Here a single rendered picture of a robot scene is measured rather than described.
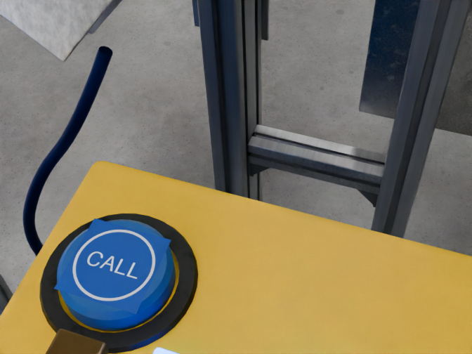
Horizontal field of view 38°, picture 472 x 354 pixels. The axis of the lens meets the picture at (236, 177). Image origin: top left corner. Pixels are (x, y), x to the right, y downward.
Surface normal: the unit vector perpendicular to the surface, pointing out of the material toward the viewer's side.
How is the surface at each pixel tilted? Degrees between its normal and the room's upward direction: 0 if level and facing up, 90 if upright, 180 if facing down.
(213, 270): 0
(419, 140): 90
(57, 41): 55
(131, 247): 0
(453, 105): 90
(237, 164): 90
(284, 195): 0
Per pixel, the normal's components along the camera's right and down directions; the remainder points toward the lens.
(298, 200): -0.04, -0.62
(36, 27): 0.21, 0.26
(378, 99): -0.33, 0.75
